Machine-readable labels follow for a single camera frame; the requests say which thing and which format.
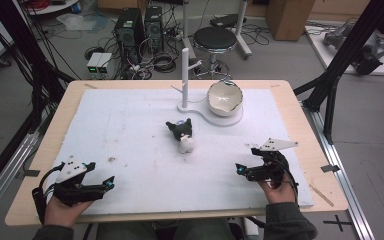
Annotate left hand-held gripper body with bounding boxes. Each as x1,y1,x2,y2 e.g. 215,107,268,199
53,155,98,207

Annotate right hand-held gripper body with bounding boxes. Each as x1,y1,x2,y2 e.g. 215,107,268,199
254,137,299,188

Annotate person's left hand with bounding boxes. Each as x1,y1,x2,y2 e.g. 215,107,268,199
43,196,94,228

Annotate person's right hand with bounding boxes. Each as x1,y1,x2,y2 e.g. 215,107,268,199
259,178,298,205

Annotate white cloth mat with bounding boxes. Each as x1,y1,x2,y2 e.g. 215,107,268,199
44,87,315,215

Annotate thin wooden stick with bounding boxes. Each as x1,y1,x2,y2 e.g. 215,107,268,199
309,184,335,208

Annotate white eggshell-shaped bowl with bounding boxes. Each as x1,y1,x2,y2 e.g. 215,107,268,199
206,79,244,118

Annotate black and white plush toy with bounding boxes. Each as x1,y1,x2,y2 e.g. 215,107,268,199
165,117,196,155

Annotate person's legs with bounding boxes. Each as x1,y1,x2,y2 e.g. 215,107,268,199
96,219,244,240

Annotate white power supply box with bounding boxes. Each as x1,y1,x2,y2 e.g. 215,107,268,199
86,52,104,75
96,52,114,75

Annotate white stand with pegs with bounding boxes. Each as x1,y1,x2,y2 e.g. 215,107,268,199
171,47,244,128

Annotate black round stool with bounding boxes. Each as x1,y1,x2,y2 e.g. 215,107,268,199
192,26,239,80

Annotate cardboard box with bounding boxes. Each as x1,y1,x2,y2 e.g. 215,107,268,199
265,0,316,42

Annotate black computer tower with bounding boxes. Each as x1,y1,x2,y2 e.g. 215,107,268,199
114,7,146,65
144,5,165,55

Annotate white platform with grey device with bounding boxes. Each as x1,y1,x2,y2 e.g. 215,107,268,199
304,20,384,77

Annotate round white table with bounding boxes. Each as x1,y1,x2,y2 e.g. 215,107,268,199
22,0,82,16

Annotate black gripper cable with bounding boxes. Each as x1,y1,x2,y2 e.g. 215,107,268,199
31,162,65,225
271,159,300,205

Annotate aluminium rail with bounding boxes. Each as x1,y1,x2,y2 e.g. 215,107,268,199
300,99,376,240
0,132,42,228

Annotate black metal frame with cables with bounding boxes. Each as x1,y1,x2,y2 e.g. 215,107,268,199
0,0,76,134

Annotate coiled black cable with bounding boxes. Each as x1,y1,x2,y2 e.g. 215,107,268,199
152,52,178,74

